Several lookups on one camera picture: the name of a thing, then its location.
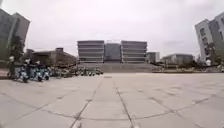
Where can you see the wide stone steps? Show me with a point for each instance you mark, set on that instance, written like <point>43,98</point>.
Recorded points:
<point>120,68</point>

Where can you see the row of scooters and bicycles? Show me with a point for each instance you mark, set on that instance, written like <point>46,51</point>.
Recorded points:
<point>36,72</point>

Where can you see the person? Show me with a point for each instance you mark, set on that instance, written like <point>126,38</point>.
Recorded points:
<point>11,68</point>

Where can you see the low brown building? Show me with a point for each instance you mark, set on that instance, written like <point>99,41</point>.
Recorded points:
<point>50,57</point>

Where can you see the grey twin-block building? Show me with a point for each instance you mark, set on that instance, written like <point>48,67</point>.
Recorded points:
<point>90,51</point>

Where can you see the small grey building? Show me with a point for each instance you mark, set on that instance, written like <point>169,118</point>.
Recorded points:
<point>152,57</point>

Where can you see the grey paved plaza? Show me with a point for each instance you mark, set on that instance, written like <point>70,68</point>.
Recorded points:
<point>110,100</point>

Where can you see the tree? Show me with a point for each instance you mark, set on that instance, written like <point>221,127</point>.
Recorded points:
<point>16,48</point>

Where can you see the large pale grey building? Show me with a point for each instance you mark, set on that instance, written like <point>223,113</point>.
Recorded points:
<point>208,33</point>

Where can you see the low grey building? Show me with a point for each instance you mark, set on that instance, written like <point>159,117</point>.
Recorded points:
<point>178,59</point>

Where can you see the dark ground grate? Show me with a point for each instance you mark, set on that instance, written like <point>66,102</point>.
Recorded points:
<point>107,77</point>

